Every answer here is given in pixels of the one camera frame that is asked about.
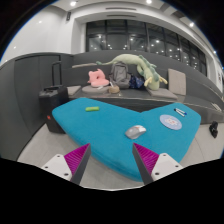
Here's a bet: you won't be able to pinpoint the green dragon plush toy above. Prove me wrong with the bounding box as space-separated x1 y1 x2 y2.
96 53 169 91

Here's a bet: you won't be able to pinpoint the grey backpack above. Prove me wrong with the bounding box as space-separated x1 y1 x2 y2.
108 61 132 90

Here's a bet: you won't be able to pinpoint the dark blue bag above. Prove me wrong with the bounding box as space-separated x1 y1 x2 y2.
128 74 146 90

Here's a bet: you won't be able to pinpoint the pink plush toy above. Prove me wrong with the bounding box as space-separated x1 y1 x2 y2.
87 68 110 88

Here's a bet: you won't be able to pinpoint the upright grey square cushion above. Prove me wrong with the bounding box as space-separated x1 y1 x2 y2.
167 68 187 96

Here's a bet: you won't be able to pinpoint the ceiling lights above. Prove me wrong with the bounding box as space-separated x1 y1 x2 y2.
68 0 196 28

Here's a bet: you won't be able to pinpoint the black bag on floor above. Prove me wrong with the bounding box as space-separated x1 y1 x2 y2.
208 121 219 139

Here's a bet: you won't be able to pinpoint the flat grey square cushion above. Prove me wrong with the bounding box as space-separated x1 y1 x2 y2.
145 87 179 101

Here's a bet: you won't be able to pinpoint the dark grey stepped bench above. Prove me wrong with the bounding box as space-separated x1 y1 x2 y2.
66 49 224 125

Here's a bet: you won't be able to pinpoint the white paper sheet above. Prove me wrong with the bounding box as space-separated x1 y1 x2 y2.
210 102 223 113

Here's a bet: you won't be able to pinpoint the black rolling suitcase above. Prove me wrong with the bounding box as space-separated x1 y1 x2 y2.
38 61 70 135

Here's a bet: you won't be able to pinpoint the round light blue mouse pad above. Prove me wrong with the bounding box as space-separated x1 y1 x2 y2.
159 114 183 131

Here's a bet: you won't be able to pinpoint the round grey cushion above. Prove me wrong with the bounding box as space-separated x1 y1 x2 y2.
81 84 111 95

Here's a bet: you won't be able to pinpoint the grey computer mouse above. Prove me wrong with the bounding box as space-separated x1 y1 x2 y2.
124 124 147 140

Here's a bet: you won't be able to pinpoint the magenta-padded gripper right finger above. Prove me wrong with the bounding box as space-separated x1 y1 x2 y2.
132 142 184 185

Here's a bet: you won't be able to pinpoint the small grey seat cushion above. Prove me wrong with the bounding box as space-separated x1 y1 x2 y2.
66 85 82 97

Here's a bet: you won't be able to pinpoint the white marker with blue cap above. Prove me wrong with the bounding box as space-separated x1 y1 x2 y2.
175 107 188 116

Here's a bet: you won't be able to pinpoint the dark glass window wall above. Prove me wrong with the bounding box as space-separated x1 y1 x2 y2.
85 19 208 76

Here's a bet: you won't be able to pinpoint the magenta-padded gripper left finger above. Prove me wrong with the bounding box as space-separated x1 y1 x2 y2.
41 143 92 186

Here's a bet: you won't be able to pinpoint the white marker with black cap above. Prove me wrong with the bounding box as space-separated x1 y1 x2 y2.
173 108 186 118

